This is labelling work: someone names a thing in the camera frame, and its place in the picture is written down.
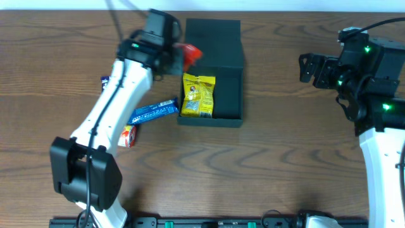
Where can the red snack bag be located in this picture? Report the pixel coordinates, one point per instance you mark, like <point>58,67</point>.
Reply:
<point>191,54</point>

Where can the black mounting rail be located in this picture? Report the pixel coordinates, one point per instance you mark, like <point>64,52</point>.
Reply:
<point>151,222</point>

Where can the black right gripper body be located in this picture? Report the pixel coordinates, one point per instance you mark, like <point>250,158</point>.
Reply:
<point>319,71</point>

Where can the purple chocolate bar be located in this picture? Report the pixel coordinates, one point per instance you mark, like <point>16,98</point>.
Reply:
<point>104,82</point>

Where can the blue cookie pack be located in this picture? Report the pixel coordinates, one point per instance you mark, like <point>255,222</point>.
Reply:
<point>153,111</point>

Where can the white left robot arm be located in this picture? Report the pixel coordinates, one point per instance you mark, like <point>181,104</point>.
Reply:
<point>83,166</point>

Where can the dark green open box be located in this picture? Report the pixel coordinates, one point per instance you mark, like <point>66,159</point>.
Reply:
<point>223,58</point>

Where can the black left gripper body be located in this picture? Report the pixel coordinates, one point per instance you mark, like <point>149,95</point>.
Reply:
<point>176,59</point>

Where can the yellow snack bag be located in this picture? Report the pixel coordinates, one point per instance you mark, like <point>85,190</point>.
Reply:
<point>198,96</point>

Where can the red chips can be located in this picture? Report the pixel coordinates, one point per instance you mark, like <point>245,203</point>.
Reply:
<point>127,137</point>

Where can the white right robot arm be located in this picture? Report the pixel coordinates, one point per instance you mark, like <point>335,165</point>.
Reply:
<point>366,77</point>

